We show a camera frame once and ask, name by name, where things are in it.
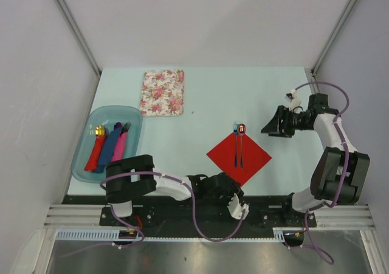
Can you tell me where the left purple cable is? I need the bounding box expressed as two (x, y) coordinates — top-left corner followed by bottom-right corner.
(59, 170), (250, 258)

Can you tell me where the blue rolled napkin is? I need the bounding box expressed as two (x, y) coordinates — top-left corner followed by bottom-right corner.
(92, 122), (122, 173)

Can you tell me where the light blue cable duct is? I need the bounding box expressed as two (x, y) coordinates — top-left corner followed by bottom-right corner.
(55, 228), (284, 242)

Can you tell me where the floral pattern tray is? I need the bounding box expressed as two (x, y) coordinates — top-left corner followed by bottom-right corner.
(139, 69), (185, 117)

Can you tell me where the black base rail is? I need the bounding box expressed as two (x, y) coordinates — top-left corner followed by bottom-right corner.
(61, 194), (323, 239)

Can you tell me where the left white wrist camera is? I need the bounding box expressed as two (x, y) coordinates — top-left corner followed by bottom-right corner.
(227, 193), (249, 220)

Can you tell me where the blue fork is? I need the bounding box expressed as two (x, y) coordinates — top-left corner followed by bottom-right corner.
(233, 122), (239, 168)

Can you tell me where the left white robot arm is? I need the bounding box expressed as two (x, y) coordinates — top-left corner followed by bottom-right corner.
(100, 155), (249, 225)

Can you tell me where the red paper napkin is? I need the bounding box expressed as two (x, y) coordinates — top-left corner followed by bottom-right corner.
(207, 133), (272, 185)

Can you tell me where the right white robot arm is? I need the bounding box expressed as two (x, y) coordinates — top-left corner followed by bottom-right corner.
(261, 94), (370, 226)

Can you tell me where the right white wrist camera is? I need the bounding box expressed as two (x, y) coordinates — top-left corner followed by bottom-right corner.
(285, 89), (301, 112)

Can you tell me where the pink rolled napkin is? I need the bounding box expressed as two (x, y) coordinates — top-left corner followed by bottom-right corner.
(111, 132), (128, 162)

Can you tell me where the blue handled spoon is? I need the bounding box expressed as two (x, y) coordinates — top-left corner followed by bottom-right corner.
(238, 123), (246, 168)

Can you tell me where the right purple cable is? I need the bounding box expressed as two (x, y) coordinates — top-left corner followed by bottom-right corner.
(291, 81), (350, 265)

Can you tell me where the teal plastic bin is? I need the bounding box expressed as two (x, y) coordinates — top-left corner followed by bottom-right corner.
(72, 105), (143, 183)

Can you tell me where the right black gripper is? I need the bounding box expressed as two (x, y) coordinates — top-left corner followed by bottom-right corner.
(261, 105), (314, 138)

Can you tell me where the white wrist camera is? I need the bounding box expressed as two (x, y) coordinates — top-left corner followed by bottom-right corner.
(227, 193), (249, 220)
(285, 89), (301, 112)

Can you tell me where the purple cable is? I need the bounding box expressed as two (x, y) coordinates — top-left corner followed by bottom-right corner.
(59, 170), (250, 258)
(291, 81), (350, 265)

